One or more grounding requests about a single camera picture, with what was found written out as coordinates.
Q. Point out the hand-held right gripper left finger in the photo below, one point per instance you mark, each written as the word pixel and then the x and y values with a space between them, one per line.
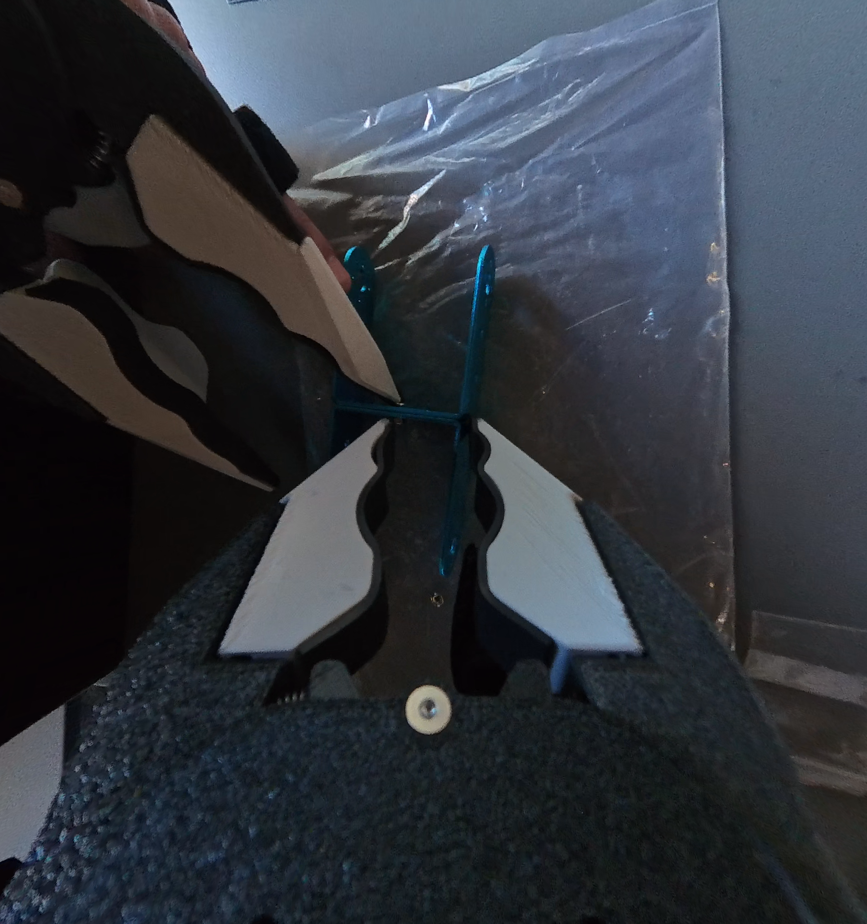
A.
pixel 303 577

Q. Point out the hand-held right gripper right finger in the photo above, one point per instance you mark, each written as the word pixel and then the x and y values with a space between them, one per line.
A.
pixel 556 577

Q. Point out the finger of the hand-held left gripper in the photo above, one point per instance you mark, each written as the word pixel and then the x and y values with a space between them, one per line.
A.
pixel 224 202
pixel 50 325

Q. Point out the blue metal U bracket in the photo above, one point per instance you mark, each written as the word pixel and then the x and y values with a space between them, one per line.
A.
pixel 480 325
pixel 456 505

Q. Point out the large clear plastic bag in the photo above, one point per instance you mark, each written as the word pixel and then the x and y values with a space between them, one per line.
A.
pixel 823 693
pixel 585 289

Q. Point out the grey desk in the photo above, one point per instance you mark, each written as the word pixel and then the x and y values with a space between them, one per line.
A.
pixel 801 289

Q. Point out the person's left hand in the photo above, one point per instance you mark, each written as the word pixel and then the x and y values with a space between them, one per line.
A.
pixel 332 263

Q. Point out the person's clothed body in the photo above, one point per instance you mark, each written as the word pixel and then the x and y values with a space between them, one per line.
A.
pixel 43 577

